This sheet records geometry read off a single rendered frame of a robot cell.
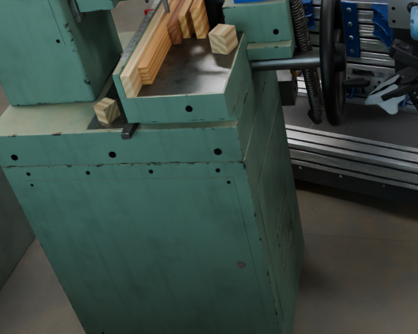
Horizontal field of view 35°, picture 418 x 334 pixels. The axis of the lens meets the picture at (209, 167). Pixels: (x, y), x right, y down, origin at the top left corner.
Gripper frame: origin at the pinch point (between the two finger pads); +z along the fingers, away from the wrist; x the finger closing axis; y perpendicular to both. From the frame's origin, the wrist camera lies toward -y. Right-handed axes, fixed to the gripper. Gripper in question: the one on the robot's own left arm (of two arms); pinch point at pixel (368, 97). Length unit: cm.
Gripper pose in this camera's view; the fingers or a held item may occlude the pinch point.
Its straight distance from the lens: 154.4
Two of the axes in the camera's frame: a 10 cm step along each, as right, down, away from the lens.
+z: -7.3, 3.7, 5.7
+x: 2.8, -5.9, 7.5
